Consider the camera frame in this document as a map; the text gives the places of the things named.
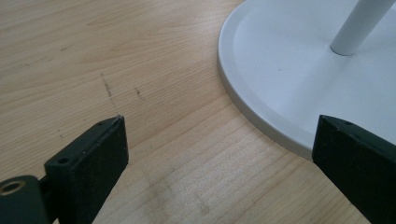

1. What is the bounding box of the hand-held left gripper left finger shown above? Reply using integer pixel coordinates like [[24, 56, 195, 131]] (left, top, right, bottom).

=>
[[44, 115, 130, 224]]

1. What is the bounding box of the white round stand base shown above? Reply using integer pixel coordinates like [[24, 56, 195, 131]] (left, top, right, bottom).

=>
[[217, 0, 396, 161]]

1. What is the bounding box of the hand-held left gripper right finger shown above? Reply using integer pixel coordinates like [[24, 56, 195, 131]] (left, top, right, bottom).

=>
[[312, 114, 396, 224]]

